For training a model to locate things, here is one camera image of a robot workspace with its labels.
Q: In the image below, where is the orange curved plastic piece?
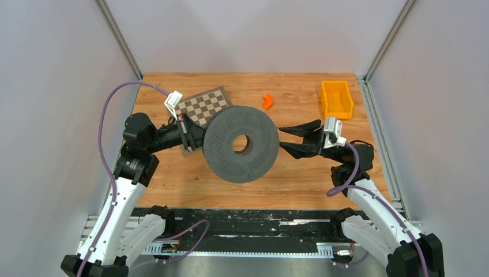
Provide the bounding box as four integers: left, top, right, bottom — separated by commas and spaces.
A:
262, 93, 274, 110

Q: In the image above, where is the wooden chessboard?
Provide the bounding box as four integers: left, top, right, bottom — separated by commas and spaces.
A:
175, 86, 235, 157

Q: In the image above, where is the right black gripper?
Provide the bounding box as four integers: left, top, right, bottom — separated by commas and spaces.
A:
274, 119, 344, 164

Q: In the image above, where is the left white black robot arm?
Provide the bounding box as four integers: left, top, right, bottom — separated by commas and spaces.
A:
61, 113, 206, 276

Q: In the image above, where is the dark grey cable spool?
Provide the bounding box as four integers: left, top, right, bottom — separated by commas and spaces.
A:
202, 106, 279, 184

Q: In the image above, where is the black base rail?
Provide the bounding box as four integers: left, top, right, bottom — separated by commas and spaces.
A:
85, 206, 394, 259

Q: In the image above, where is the right aluminium frame post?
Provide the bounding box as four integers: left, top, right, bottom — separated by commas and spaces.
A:
363, 0, 418, 83

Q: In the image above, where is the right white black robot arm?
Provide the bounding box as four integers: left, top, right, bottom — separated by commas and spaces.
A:
279, 117, 445, 276

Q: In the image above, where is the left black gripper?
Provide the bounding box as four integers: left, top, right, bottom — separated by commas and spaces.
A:
145, 111, 221, 154

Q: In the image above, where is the orange plastic bin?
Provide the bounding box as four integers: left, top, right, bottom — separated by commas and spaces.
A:
319, 80, 354, 119

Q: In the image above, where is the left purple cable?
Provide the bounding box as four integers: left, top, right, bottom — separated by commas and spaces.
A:
76, 81, 171, 277

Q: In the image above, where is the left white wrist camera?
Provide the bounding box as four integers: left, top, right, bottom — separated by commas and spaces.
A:
164, 90, 183, 120

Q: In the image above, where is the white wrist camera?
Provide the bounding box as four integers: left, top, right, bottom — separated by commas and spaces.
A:
164, 90, 183, 120
322, 117, 347, 149

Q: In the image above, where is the aluminium frame post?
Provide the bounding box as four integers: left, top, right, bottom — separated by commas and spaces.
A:
94, 0, 143, 80
363, 0, 418, 83

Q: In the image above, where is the left aluminium frame post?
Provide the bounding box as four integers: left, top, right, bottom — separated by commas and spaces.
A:
94, 0, 143, 80

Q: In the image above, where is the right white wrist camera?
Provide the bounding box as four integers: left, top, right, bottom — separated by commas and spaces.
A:
322, 117, 347, 149

